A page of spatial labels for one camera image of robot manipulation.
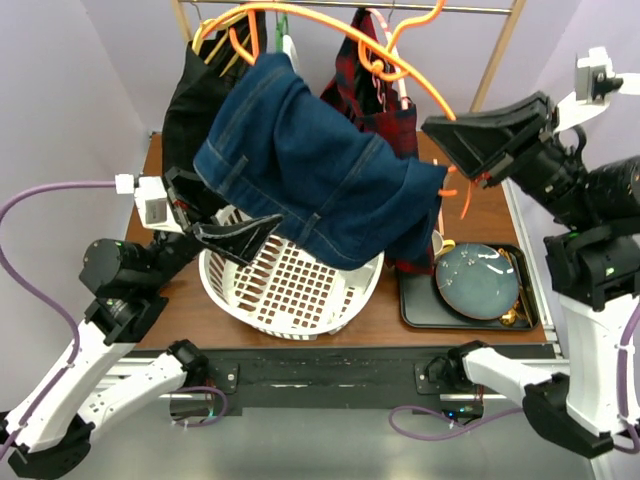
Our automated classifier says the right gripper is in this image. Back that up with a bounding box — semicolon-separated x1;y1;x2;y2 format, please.
425;88;601;229

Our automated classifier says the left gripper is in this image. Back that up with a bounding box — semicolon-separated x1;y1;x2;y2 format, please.
143;166;285;289

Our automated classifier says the pink wavy hanger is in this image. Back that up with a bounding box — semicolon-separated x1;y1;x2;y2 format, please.
363;7;412;114

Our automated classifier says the blue denim skirt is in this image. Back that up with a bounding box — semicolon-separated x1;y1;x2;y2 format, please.
193;53;447;270

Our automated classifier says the orange hanger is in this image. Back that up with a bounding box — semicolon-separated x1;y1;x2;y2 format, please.
197;0;474;221

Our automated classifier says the red plaid pleated skirt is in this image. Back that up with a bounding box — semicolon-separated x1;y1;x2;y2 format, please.
319;7;436;276

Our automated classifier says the white cloth garment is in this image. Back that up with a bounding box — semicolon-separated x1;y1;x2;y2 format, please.
281;34;300;73

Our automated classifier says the green velvet hanger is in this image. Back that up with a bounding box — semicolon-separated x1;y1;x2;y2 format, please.
275;12;289;52

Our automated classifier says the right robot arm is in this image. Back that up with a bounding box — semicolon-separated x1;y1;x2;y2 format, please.
422;92;639;459

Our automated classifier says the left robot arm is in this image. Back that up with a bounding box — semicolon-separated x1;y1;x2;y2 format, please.
1;170;282;479

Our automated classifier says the yellow hanger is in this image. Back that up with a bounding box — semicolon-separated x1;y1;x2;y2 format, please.
191;13;249;77

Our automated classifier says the white plastic laundry basket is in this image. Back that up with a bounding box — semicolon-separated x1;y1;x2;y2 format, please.
198;234;384;341

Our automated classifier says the yellow mug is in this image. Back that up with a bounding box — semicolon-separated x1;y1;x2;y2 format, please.
431;230;456;260

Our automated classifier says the blue ceramic plate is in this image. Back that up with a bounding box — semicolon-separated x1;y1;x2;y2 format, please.
435;243;519;321

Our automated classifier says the black garment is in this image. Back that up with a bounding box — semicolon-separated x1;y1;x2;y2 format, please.
162;9;269;221

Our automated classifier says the gold cutlery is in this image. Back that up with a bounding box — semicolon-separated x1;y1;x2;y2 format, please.
497;247;536;329

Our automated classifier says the black tray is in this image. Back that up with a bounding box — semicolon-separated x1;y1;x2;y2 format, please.
397;243;541;331

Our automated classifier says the wooden clothes rack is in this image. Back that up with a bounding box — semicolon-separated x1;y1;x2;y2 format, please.
169;0;529;236

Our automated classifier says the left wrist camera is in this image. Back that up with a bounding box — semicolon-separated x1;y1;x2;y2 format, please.
115;174;183;234

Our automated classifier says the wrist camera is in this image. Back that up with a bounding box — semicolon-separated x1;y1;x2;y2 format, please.
115;174;183;234
554;47;639;133

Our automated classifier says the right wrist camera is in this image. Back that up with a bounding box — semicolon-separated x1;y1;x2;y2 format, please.
554;47;639;133

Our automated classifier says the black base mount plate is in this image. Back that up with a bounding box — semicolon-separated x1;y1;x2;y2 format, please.
204;347;490;416

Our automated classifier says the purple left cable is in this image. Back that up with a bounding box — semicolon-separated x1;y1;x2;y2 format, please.
0;179;119;456

